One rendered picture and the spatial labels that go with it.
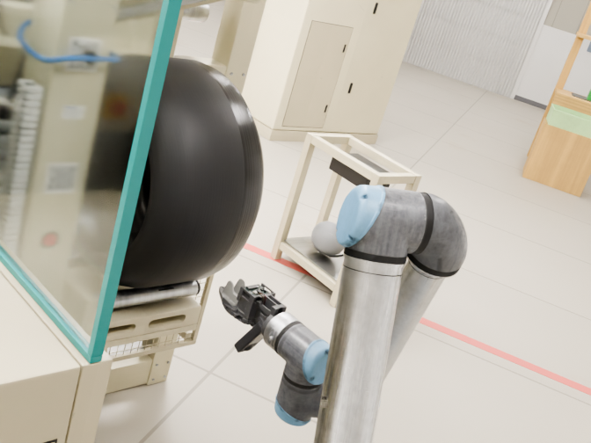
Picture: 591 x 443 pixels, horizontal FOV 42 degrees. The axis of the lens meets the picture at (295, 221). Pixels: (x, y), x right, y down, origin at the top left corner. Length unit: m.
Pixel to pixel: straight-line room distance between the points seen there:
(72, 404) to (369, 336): 0.54
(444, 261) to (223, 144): 0.65
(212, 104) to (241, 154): 0.14
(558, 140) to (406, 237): 7.25
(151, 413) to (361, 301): 1.88
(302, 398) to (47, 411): 0.77
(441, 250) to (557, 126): 7.19
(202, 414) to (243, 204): 1.49
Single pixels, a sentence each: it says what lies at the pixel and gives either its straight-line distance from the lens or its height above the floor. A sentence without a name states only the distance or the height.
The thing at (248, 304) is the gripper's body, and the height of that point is 1.06.
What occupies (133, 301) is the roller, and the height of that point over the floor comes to 0.90.
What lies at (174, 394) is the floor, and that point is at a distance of 3.30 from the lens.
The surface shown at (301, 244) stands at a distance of 4.62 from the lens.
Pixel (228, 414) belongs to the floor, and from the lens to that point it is 3.27.
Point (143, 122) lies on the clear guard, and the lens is 0.98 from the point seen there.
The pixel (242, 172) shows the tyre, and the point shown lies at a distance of 1.89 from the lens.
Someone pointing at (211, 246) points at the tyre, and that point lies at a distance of 1.91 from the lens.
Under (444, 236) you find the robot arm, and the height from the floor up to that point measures 1.46.
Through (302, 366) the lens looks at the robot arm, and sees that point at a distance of 1.72.
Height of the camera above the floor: 1.92
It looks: 21 degrees down
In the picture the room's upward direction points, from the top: 17 degrees clockwise
